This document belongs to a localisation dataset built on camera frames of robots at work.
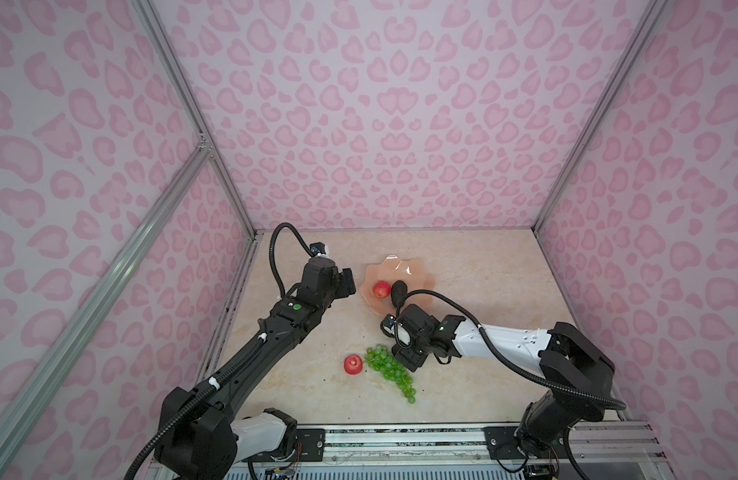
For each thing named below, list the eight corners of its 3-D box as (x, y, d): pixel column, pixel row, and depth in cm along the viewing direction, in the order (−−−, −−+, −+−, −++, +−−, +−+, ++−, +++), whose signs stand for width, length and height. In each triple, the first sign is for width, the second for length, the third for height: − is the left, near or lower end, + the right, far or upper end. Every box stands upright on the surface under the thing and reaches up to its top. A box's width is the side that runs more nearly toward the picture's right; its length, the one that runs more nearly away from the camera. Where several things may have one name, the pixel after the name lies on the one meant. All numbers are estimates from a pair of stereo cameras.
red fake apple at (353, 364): (342, 368, 87) (341, 363, 84) (352, 356, 89) (351, 351, 86) (355, 378, 85) (354, 373, 82) (364, 365, 87) (364, 360, 84)
